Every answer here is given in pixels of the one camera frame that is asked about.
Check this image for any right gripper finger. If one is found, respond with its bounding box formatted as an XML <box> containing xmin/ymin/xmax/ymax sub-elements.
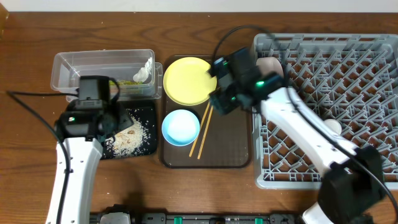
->
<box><xmin>209</xmin><ymin>57</ymin><xmax>232</xmax><ymax>84</ymax></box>
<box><xmin>210</xmin><ymin>86</ymin><xmax>239</xmax><ymax>115</ymax></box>

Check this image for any pile of rice scraps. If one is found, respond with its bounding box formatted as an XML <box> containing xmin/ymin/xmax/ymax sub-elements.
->
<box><xmin>104</xmin><ymin>108</ymin><xmax>156</xmax><ymax>158</ymax></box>

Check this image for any pink white bowl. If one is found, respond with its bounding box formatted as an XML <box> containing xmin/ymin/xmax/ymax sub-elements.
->
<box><xmin>256</xmin><ymin>57</ymin><xmax>284</xmax><ymax>77</ymax></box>

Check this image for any green orange snack wrapper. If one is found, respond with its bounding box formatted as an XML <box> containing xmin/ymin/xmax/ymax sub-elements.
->
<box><xmin>109</xmin><ymin>80</ymin><xmax>148</xmax><ymax>94</ymax></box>

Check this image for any light blue bowl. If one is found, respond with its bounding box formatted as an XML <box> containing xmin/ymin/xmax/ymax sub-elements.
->
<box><xmin>161</xmin><ymin>110</ymin><xmax>200</xmax><ymax>147</ymax></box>

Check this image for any small pale green cup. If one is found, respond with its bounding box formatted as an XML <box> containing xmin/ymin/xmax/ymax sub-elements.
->
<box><xmin>324</xmin><ymin>119</ymin><xmax>342</xmax><ymax>135</ymax></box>

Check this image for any white tissue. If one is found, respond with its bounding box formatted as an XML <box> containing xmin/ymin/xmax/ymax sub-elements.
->
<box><xmin>133</xmin><ymin>57</ymin><xmax>152</xmax><ymax>83</ymax></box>

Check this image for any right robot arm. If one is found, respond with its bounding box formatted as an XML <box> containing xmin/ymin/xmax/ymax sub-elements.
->
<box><xmin>209</xmin><ymin>48</ymin><xmax>390</xmax><ymax>223</ymax></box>

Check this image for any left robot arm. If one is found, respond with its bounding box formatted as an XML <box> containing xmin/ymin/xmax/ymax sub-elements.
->
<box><xmin>46</xmin><ymin>76</ymin><xmax>133</xmax><ymax>223</ymax></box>

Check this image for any black waste tray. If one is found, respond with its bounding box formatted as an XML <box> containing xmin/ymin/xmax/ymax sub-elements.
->
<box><xmin>99</xmin><ymin>100</ymin><xmax>158</xmax><ymax>161</ymax></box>

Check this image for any clear plastic waste bin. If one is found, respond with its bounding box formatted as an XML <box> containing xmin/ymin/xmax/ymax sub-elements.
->
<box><xmin>50</xmin><ymin>49</ymin><xmax>163</xmax><ymax>101</ymax></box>

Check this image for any grey dishwasher rack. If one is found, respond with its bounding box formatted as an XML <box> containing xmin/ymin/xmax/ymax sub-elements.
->
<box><xmin>252</xmin><ymin>34</ymin><xmax>397</xmax><ymax>190</ymax></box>

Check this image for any right wooden chopstick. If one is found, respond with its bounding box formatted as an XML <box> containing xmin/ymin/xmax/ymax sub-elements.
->
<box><xmin>197</xmin><ymin>106</ymin><xmax>214</xmax><ymax>159</ymax></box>

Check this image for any wooden chopstick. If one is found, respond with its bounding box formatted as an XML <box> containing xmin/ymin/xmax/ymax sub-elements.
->
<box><xmin>197</xmin><ymin>106</ymin><xmax>214</xmax><ymax>159</ymax></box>
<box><xmin>189</xmin><ymin>102</ymin><xmax>210</xmax><ymax>157</ymax></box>

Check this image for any left wooden chopstick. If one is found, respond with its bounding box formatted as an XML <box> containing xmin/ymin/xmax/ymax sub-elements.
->
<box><xmin>189</xmin><ymin>102</ymin><xmax>210</xmax><ymax>157</ymax></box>

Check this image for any yellow plate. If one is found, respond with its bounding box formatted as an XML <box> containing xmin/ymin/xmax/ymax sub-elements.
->
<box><xmin>163</xmin><ymin>57</ymin><xmax>217</xmax><ymax>106</ymax></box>

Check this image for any dark brown serving tray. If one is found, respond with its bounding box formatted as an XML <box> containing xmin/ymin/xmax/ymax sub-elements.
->
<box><xmin>159</xmin><ymin>54</ymin><xmax>253</xmax><ymax>169</ymax></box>

